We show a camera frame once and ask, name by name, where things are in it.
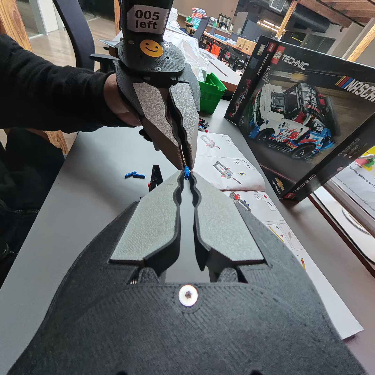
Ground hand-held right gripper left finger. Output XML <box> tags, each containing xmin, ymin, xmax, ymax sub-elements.
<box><xmin>110</xmin><ymin>171</ymin><xmax>186</xmax><ymax>276</ymax></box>

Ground silver stand base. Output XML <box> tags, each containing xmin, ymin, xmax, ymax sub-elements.
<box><xmin>341</xmin><ymin>206</ymin><xmax>375</xmax><ymax>235</ymax></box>

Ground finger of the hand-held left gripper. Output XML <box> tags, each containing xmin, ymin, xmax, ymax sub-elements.
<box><xmin>169</xmin><ymin>83</ymin><xmax>202</xmax><ymax>170</ymax></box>
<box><xmin>132</xmin><ymin>82</ymin><xmax>184</xmax><ymax>170</ymax></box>

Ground dark office chair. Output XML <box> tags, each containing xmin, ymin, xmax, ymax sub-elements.
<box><xmin>53</xmin><ymin>0</ymin><xmax>118</xmax><ymax>72</ymax></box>

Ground background work table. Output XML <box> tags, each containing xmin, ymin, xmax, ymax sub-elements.
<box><xmin>185</xmin><ymin>18</ymin><xmax>258</xmax><ymax>71</ymax></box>

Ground black lego set box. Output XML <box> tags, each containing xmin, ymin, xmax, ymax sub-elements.
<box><xmin>224</xmin><ymin>35</ymin><xmax>375</xmax><ymax>203</ymax></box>

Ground clear plastic bag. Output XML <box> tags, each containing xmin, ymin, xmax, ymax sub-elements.
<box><xmin>162</xmin><ymin>7</ymin><xmax>213</xmax><ymax>82</ymax></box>

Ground black lego frame assembly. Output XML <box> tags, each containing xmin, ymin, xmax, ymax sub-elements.
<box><xmin>147</xmin><ymin>165</ymin><xmax>164</xmax><ymax>192</ymax></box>

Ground cardboard box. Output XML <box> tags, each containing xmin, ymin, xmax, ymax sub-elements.
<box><xmin>236</xmin><ymin>37</ymin><xmax>257</xmax><ymax>53</ymax></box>

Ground green plastic bin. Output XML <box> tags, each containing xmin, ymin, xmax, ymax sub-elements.
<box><xmin>199</xmin><ymin>72</ymin><xmax>228</xmax><ymax>115</ymax></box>

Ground person's left hand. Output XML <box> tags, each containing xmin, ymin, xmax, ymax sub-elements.
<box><xmin>104</xmin><ymin>73</ymin><xmax>144</xmax><ymax>127</ymax></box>

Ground person's left forearm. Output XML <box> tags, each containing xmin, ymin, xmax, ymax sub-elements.
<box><xmin>0</xmin><ymin>34</ymin><xmax>118</xmax><ymax>129</ymax></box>

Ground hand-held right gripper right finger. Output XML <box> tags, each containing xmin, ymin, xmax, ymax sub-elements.
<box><xmin>190</xmin><ymin>171</ymin><xmax>264</xmax><ymax>282</ymax></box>

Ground white instruction booklet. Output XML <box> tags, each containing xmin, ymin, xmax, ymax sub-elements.
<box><xmin>193</xmin><ymin>132</ymin><xmax>365</xmax><ymax>340</ymax></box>

